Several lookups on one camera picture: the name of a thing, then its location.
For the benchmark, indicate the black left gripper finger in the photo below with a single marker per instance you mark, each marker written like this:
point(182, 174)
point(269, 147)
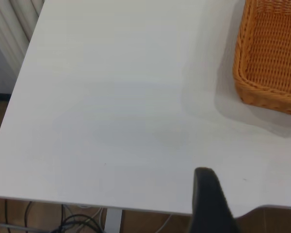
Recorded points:
point(211, 206)

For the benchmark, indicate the orange-brown wicker basket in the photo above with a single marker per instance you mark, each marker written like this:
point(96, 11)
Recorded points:
point(264, 60)

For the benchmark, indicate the white table leg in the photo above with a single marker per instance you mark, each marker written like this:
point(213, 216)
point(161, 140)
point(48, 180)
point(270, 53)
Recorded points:
point(114, 221)

